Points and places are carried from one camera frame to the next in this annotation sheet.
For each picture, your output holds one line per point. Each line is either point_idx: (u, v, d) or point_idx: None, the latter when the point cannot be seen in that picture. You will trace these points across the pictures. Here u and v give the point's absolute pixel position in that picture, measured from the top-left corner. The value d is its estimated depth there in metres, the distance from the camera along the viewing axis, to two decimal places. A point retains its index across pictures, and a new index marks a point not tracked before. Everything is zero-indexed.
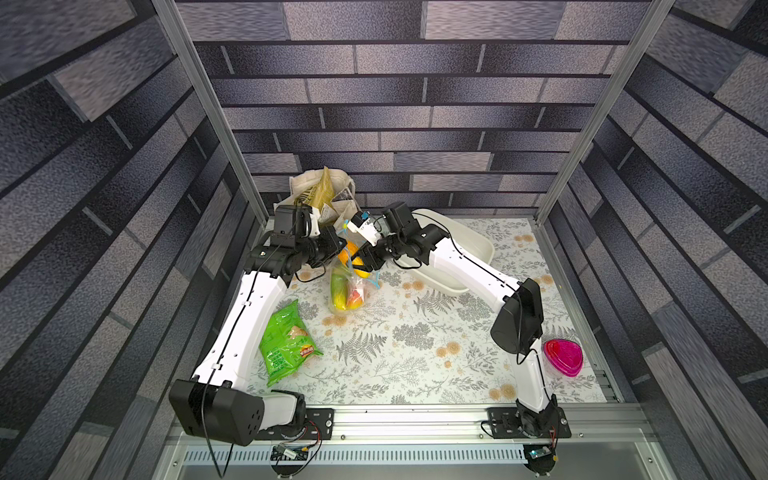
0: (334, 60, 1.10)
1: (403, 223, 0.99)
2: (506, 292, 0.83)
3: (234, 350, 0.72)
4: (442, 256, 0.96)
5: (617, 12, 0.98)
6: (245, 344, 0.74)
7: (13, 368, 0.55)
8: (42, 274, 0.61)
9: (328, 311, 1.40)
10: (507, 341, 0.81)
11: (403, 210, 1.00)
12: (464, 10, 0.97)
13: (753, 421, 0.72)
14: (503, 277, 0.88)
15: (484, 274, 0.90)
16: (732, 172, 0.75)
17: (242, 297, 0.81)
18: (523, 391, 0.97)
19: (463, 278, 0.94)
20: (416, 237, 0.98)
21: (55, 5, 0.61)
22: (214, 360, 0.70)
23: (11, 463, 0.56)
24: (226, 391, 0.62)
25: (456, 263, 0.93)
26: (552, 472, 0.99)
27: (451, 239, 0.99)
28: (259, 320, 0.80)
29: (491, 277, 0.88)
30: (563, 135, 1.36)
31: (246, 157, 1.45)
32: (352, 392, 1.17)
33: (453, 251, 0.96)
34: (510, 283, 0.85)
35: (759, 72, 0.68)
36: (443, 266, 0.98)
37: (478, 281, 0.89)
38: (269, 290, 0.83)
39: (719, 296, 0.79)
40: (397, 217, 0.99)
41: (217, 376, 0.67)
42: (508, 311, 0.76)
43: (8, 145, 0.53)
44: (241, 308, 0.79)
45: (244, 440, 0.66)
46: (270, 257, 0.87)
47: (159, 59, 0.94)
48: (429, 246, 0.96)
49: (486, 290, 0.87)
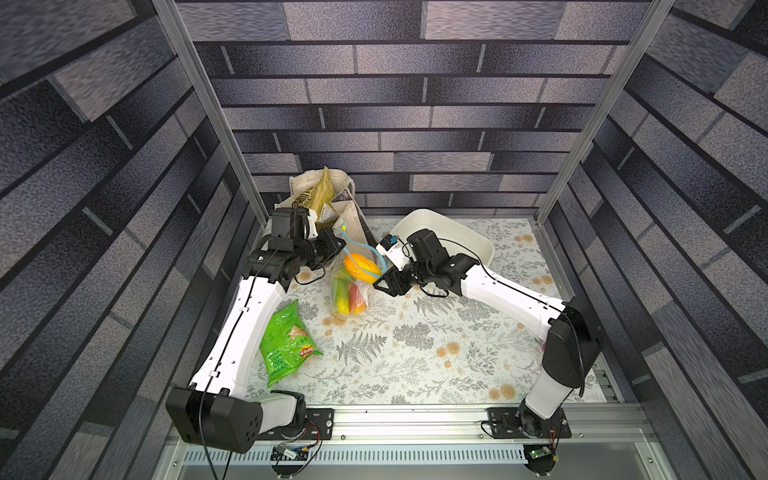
0: (335, 60, 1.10)
1: (432, 253, 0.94)
2: (551, 315, 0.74)
3: (232, 357, 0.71)
4: (474, 284, 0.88)
5: (617, 12, 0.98)
6: (243, 350, 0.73)
7: (13, 369, 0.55)
8: (42, 274, 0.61)
9: (328, 311, 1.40)
10: (566, 373, 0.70)
11: (432, 238, 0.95)
12: (465, 10, 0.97)
13: (753, 421, 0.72)
14: (545, 299, 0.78)
15: (524, 297, 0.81)
16: (733, 172, 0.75)
17: (240, 303, 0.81)
18: (534, 398, 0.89)
19: (499, 304, 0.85)
20: (446, 268, 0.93)
21: (56, 5, 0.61)
22: (211, 368, 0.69)
23: (11, 463, 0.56)
24: (224, 399, 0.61)
25: (492, 289, 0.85)
26: (552, 472, 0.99)
27: (482, 265, 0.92)
28: (257, 326, 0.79)
29: (531, 300, 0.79)
30: (563, 135, 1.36)
31: (246, 158, 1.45)
32: (352, 392, 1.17)
33: (486, 277, 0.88)
34: (554, 303, 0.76)
35: (759, 72, 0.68)
36: (476, 295, 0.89)
37: (519, 306, 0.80)
38: (267, 295, 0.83)
39: (719, 296, 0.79)
40: (426, 246, 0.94)
41: (214, 384, 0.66)
42: (558, 336, 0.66)
43: (8, 145, 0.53)
44: (239, 315, 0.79)
45: (243, 447, 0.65)
46: (269, 261, 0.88)
47: (159, 59, 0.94)
48: (459, 276, 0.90)
49: (527, 314, 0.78)
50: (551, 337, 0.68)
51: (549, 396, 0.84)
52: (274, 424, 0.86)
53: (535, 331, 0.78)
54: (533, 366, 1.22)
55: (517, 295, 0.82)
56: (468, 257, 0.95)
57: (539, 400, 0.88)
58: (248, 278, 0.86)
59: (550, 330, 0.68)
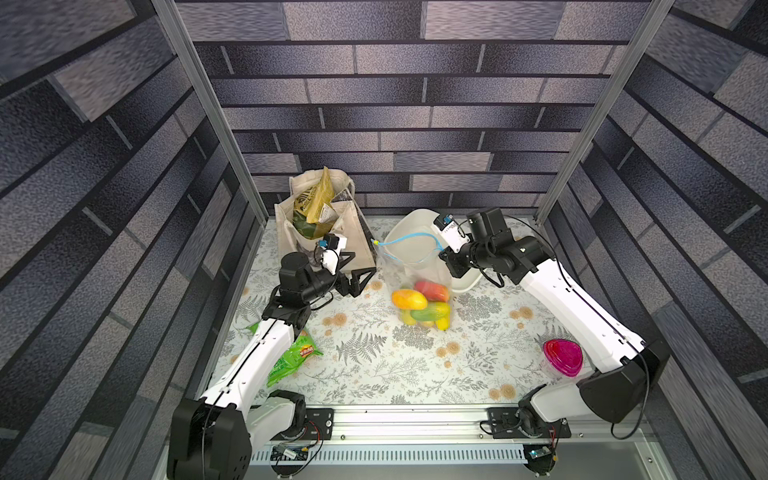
0: (335, 60, 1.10)
1: (494, 232, 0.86)
2: (626, 353, 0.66)
3: (242, 378, 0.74)
4: (544, 283, 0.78)
5: (617, 12, 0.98)
6: (253, 373, 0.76)
7: (13, 369, 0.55)
8: (42, 274, 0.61)
9: (329, 310, 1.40)
10: (605, 406, 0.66)
11: (497, 215, 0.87)
12: (464, 10, 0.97)
13: (753, 421, 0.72)
14: (623, 333, 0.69)
15: (599, 321, 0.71)
16: (732, 172, 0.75)
17: (258, 337, 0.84)
18: (541, 399, 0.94)
19: (566, 314, 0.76)
20: (511, 250, 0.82)
21: (55, 5, 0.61)
22: (222, 385, 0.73)
23: (11, 463, 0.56)
24: (229, 412, 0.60)
25: (563, 296, 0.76)
26: (552, 472, 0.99)
27: (557, 264, 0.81)
28: (268, 360, 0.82)
29: (606, 327, 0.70)
30: (563, 135, 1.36)
31: (246, 158, 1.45)
32: (352, 392, 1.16)
33: (560, 280, 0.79)
34: (633, 342, 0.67)
35: (758, 72, 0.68)
36: (539, 293, 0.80)
37: (589, 329, 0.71)
38: (283, 334, 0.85)
39: (719, 296, 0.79)
40: (487, 223, 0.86)
41: (223, 399, 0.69)
42: (630, 379, 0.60)
43: (8, 145, 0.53)
44: (255, 346, 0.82)
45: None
46: (282, 315, 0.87)
47: (159, 59, 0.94)
48: (528, 267, 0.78)
49: (596, 341, 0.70)
50: (618, 377, 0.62)
51: (559, 402, 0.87)
52: (270, 434, 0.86)
53: (596, 357, 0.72)
54: (532, 366, 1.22)
55: (592, 315, 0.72)
56: (540, 243, 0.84)
57: (546, 402, 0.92)
58: (267, 318, 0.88)
59: (620, 372, 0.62)
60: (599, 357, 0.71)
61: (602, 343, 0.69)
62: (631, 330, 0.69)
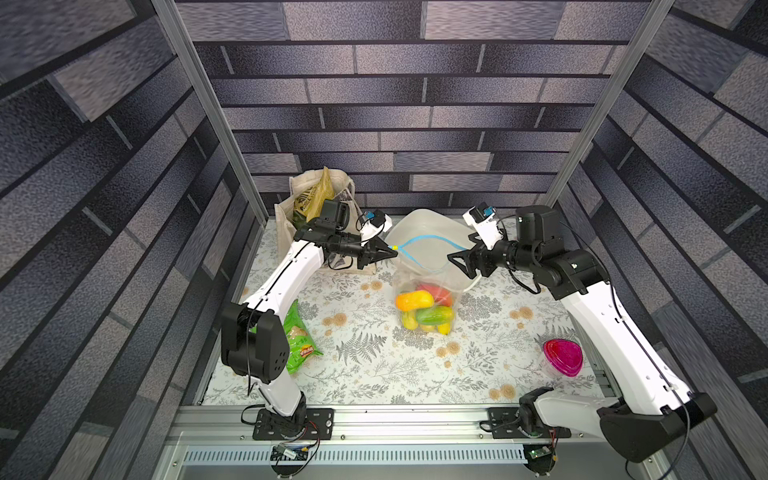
0: (335, 60, 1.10)
1: (544, 236, 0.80)
2: (669, 402, 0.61)
3: (278, 289, 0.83)
4: (592, 307, 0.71)
5: (617, 12, 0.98)
6: (287, 286, 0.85)
7: (14, 368, 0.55)
8: (42, 274, 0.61)
9: (329, 311, 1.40)
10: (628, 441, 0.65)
11: (552, 218, 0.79)
12: (464, 11, 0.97)
13: (754, 421, 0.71)
14: (670, 380, 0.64)
15: (646, 362, 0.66)
16: (733, 172, 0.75)
17: (290, 256, 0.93)
18: (547, 404, 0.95)
19: (609, 344, 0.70)
20: (561, 262, 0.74)
21: (55, 5, 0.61)
22: (261, 293, 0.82)
23: (11, 463, 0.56)
24: (270, 315, 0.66)
25: (610, 327, 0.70)
26: (552, 472, 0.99)
27: (610, 289, 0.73)
28: (300, 276, 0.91)
29: (652, 370, 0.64)
30: (563, 135, 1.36)
31: (246, 157, 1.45)
32: (352, 392, 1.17)
33: (609, 308, 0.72)
34: (679, 392, 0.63)
35: (759, 72, 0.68)
36: (583, 317, 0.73)
37: (632, 368, 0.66)
38: (312, 255, 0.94)
39: (719, 296, 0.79)
40: (541, 225, 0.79)
41: (264, 303, 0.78)
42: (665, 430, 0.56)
43: (7, 145, 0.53)
44: (287, 264, 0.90)
45: (271, 376, 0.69)
46: (314, 236, 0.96)
47: (159, 59, 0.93)
48: (579, 286, 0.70)
49: (637, 382, 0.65)
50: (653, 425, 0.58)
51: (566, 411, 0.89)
52: (282, 396, 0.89)
53: (632, 398, 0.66)
54: (533, 366, 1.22)
55: (638, 353, 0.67)
56: (595, 258, 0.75)
57: (550, 406, 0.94)
58: (299, 240, 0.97)
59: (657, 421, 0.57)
60: (633, 399, 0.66)
61: (644, 386, 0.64)
62: (677, 377, 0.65)
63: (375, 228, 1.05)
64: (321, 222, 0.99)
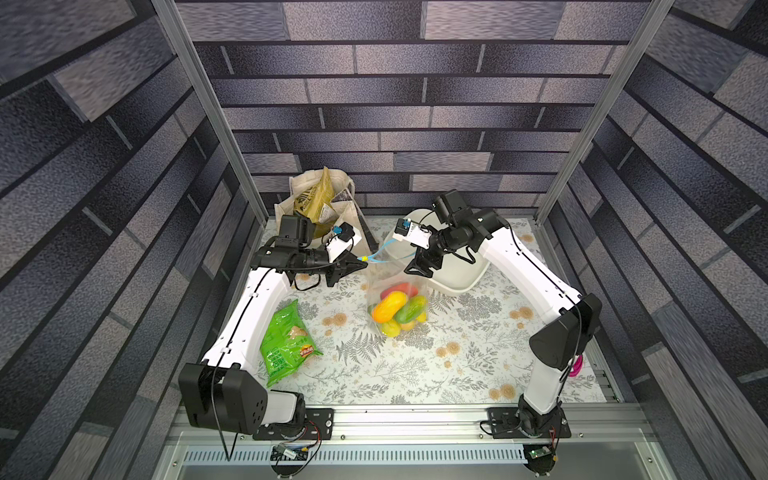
0: (335, 59, 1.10)
1: (454, 209, 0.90)
2: (563, 304, 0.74)
3: (242, 336, 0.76)
4: (497, 248, 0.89)
5: (617, 12, 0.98)
6: (252, 331, 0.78)
7: (13, 369, 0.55)
8: (42, 274, 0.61)
9: (329, 311, 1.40)
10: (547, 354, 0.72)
11: (454, 194, 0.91)
12: (465, 10, 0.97)
13: (754, 421, 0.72)
14: (564, 288, 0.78)
15: (542, 279, 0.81)
16: (733, 172, 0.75)
17: (250, 290, 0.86)
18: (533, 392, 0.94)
19: (516, 273, 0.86)
20: (468, 220, 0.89)
21: (56, 5, 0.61)
22: (222, 345, 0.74)
23: (11, 463, 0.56)
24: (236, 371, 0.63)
25: (512, 259, 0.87)
26: (552, 472, 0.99)
27: (510, 231, 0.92)
28: (265, 311, 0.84)
29: (549, 283, 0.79)
30: (563, 135, 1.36)
31: (246, 157, 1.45)
32: (352, 392, 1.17)
33: (511, 246, 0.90)
34: (571, 295, 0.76)
35: (759, 72, 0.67)
36: (495, 259, 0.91)
37: (534, 286, 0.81)
38: (275, 283, 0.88)
39: (719, 296, 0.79)
40: (447, 203, 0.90)
41: (226, 359, 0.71)
42: (564, 326, 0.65)
43: (7, 145, 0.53)
44: (248, 300, 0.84)
45: (250, 428, 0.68)
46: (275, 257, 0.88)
47: (159, 59, 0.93)
48: (484, 233, 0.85)
49: (540, 296, 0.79)
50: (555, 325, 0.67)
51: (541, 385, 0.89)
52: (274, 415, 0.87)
53: (541, 313, 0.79)
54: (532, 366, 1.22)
55: (539, 275, 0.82)
56: (495, 214, 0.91)
57: (534, 392, 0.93)
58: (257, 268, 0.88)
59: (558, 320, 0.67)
60: (543, 312, 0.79)
61: (544, 297, 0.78)
62: (570, 285, 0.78)
63: (344, 243, 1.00)
64: (282, 240, 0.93)
